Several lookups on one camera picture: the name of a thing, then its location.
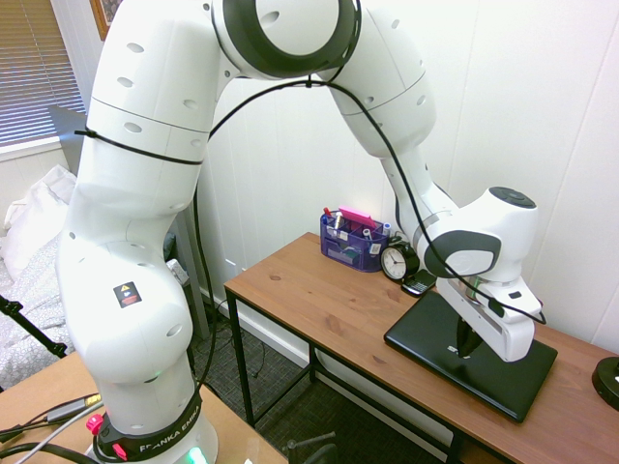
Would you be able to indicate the brown window blinds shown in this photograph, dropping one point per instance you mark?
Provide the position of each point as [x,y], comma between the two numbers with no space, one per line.
[34,72]

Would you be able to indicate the wooden framed picture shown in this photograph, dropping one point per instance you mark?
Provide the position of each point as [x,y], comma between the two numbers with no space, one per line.
[99,19]

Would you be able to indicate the black tripod stand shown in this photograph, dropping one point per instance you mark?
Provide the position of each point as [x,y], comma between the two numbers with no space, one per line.
[30,329]

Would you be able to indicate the black round lamp base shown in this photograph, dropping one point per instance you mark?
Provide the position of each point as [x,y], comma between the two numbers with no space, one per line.
[608,382]

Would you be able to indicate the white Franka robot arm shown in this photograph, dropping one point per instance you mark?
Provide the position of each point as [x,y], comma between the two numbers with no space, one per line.
[135,290]

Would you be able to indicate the patterned white bedding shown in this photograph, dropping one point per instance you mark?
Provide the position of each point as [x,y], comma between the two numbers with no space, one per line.
[29,299]

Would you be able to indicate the black keypad phone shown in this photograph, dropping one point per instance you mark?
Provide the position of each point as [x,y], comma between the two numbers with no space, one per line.
[417,284]

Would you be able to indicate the wooden desk black metal frame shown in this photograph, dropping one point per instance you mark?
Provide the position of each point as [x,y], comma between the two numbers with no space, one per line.
[329,299]

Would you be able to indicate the grey usb adapter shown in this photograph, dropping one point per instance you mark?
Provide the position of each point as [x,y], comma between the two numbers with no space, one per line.
[67,411]

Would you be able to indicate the grey green cushion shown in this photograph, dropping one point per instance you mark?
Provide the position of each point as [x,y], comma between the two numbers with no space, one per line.
[169,244]

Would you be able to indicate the purple mesh desk organizer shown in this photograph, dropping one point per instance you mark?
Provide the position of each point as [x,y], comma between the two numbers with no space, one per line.
[355,258]

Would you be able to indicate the black laptop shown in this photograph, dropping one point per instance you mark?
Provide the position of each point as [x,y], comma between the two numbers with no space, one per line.
[425,333]

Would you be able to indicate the red marker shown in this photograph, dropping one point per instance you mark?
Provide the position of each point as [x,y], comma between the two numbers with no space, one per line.
[328,212]

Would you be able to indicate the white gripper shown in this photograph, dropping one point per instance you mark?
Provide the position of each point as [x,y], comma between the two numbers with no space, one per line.
[517,343]

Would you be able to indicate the pink sticky note pad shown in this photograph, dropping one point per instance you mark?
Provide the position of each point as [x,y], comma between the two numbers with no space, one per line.
[358,216]

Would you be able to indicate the black alarm clock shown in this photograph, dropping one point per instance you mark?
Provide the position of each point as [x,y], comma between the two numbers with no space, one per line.
[394,263]

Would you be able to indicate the white pillow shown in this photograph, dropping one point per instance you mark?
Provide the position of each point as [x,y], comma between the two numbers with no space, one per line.
[43,212]

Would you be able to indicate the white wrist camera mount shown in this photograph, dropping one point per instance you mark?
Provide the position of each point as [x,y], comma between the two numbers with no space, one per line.
[520,302]

